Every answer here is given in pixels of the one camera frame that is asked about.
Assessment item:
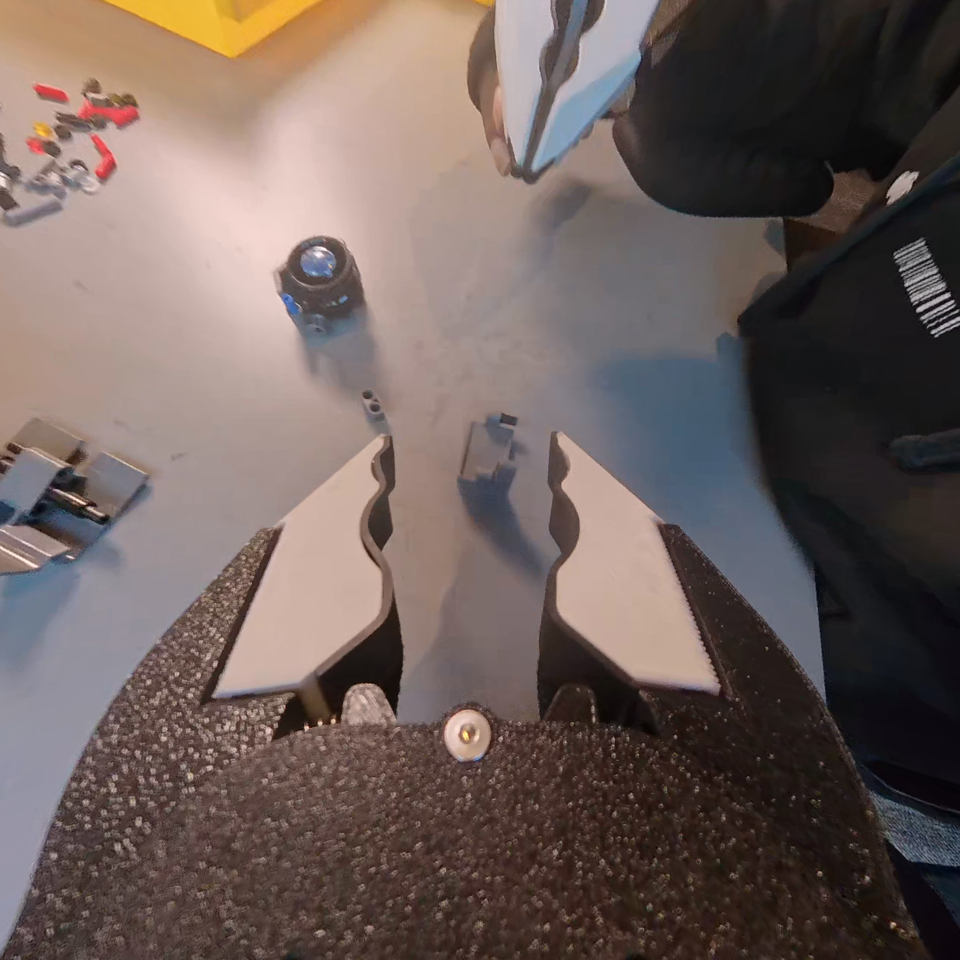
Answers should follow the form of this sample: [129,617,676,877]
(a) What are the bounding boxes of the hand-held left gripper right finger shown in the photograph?
[536,431,723,725]

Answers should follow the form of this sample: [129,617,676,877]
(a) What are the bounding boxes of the grey curved toy panel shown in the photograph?
[459,411,520,485]

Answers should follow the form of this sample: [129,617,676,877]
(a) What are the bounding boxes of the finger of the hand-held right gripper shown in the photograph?
[534,0,663,183]
[493,0,562,180]

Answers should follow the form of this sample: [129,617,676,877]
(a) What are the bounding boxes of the grey toy brick assembly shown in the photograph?
[0,416,151,577]

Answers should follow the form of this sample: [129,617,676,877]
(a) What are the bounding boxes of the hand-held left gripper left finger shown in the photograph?
[210,433,406,727]

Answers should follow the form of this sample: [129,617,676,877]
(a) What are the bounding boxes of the pile of small toy parts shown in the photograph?
[0,75,142,226]

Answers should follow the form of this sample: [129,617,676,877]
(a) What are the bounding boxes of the person's blue jeans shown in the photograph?
[855,765,960,894]

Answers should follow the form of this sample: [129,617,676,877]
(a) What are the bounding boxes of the yellow storage bin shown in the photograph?
[101,0,324,60]

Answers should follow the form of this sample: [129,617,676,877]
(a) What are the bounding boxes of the person's right hand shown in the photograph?
[483,86,524,180]

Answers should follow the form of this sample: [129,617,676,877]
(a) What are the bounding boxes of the black toy lens assembly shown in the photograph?
[273,234,367,335]

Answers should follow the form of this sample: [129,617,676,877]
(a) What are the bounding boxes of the person's black hoodie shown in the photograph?
[738,135,960,789]

